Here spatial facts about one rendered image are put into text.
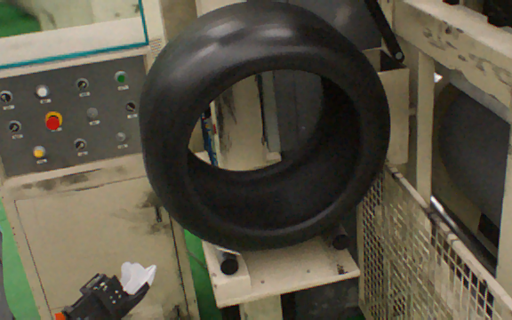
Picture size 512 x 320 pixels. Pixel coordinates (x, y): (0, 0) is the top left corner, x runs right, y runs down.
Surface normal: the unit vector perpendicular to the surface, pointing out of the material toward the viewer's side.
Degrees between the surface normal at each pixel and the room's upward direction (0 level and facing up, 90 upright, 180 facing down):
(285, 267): 0
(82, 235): 90
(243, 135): 90
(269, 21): 16
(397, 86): 90
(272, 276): 0
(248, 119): 90
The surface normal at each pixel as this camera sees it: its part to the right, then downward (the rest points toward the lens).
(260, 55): 0.18, 0.24
